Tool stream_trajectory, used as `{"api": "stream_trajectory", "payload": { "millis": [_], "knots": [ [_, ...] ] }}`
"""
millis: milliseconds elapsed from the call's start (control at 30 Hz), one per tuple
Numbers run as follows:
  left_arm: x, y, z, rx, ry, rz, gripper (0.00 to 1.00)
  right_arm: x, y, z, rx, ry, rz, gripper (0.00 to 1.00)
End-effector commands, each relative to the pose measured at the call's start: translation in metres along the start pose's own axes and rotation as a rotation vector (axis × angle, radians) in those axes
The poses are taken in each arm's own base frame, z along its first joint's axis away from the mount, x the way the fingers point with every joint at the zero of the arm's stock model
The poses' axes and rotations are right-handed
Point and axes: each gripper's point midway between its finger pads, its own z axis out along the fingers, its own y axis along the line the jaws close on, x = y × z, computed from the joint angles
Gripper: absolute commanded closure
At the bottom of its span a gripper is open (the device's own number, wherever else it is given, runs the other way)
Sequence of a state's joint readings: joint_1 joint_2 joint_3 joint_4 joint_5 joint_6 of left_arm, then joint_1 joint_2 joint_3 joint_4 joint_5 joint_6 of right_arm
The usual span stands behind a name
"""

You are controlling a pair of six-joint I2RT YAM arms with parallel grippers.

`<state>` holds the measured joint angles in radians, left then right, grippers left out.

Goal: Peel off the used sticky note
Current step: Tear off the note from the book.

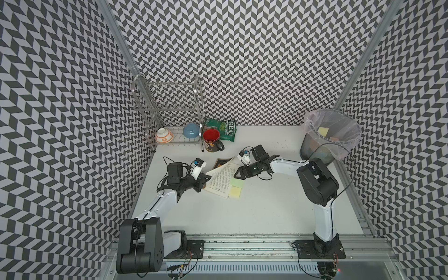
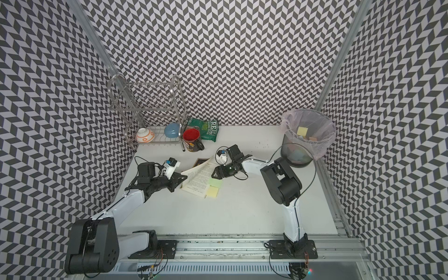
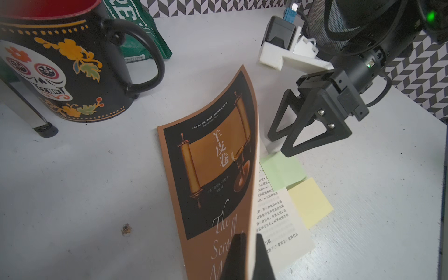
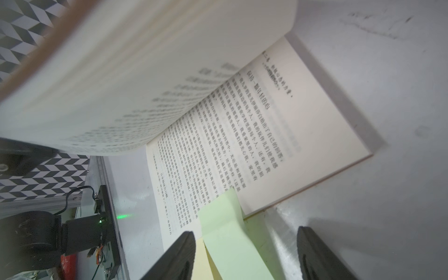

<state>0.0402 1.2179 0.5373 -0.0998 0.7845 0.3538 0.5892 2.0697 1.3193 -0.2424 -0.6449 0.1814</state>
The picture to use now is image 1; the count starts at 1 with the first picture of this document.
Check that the silver wire dish rack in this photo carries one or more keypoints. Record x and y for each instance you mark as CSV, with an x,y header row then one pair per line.
x,y
170,105

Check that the green sticky note middle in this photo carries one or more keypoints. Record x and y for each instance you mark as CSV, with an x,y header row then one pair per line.
x,y
237,183

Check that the green snack bag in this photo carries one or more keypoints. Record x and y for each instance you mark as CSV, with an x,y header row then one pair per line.
x,y
227,128

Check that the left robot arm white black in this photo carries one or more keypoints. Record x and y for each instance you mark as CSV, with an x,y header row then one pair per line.
x,y
142,243

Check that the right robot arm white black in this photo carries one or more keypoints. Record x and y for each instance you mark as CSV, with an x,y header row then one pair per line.
x,y
319,184

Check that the yellow sticky note in bin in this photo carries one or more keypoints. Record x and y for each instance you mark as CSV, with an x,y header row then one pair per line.
x,y
323,131

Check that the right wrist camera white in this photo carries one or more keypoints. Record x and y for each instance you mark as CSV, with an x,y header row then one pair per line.
x,y
245,157

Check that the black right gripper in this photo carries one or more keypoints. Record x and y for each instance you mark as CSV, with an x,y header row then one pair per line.
x,y
241,169

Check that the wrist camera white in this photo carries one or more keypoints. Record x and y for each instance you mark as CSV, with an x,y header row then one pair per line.
x,y
196,167
245,157

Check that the mesh trash bin with liner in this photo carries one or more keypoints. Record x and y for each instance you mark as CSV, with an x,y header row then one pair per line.
x,y
344,135

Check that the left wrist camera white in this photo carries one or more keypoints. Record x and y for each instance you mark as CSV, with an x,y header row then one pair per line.
x,y
196,167

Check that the brown black scroll book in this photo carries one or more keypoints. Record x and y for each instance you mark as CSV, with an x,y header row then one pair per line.
x,y
220,184

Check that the blue ceramic bowl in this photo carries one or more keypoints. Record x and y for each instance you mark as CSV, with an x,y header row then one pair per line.
x,y
191,130

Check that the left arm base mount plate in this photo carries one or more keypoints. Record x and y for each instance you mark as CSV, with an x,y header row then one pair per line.
x,y
195,247

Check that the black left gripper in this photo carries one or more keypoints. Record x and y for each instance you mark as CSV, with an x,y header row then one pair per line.
x,y
200,181

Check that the white orange patterned bowl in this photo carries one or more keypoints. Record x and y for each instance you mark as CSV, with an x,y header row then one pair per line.
x,y
163,136

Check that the aluminium front rail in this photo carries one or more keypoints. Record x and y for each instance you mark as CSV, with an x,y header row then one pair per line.
x,y
270,257

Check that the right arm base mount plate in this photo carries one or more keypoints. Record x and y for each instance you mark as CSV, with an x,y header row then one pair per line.
x,y
315,249

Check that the yellow sticky note bottom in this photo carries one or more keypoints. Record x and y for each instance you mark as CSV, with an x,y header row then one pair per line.
x,y
235,192

